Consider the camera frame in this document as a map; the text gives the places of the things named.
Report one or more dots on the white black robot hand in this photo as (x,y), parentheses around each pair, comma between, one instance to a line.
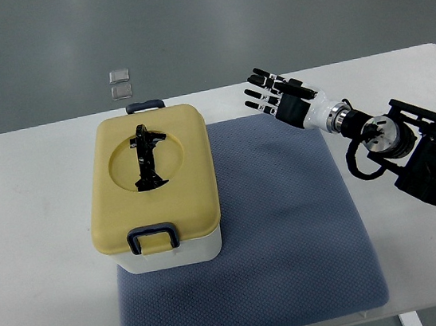
(295,102)

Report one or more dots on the yellow storage box lid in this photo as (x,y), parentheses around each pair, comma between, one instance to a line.
(154,183)

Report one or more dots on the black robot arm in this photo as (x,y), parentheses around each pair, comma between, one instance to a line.
(403,141)

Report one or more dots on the white storage box base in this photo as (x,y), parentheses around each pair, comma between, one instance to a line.
(157,253)

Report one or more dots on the blue grey fabric mat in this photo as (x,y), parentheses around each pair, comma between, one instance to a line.
(294,248)

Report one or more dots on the lower clear floor marker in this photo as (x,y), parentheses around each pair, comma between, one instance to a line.
(121,91)

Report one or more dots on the clear floor marker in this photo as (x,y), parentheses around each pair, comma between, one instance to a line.
(121,91)
(118,76)

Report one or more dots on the upper clear floor marker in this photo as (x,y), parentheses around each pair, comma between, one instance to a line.
(118,76)

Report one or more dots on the white table leg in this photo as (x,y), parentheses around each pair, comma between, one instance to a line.
(410,319)

